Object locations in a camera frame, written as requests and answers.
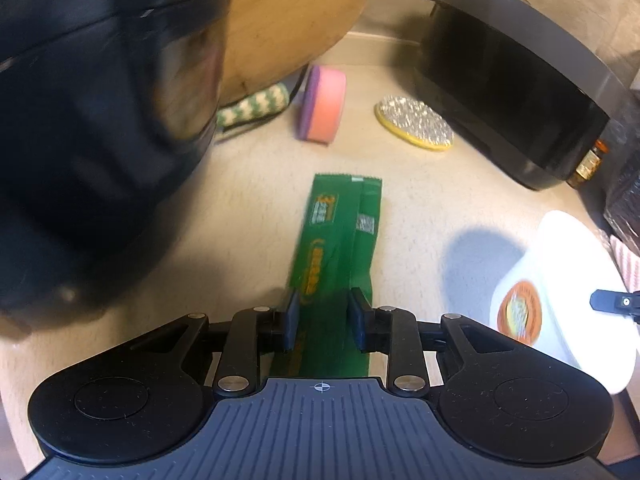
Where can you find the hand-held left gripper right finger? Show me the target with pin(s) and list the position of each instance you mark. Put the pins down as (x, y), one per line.
(357, 320)

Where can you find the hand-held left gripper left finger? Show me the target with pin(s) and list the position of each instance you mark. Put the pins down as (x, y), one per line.
(292, 320)

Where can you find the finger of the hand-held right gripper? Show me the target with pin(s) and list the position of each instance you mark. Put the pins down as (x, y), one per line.
(620, 302)

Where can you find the green snack packet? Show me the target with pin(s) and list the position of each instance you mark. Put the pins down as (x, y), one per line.
(332, 245)

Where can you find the pink striped cloth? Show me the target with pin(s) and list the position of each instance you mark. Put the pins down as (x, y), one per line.
(627, 262)

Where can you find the black plastic bag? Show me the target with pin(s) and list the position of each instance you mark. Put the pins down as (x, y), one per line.
(625, 180)

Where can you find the brown glass jar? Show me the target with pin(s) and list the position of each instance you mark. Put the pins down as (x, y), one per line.
(589, 165)

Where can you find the yellow silver scouring pad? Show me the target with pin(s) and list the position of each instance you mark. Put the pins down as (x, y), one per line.
(415, 122)

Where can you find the green white striped cloth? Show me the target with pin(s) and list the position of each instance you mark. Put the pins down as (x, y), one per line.
(250, 107)

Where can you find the pink and purple sponge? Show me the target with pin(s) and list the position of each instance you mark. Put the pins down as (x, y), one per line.
(325, 105)

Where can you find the black kitchen appliance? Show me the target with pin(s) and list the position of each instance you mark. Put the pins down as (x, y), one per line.
(505, 75)

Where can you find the black cooking pot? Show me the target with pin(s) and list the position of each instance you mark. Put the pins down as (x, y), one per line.
(95, 125)

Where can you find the round wooden cutting board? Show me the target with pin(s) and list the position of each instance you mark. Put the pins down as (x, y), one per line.
(285, 25)

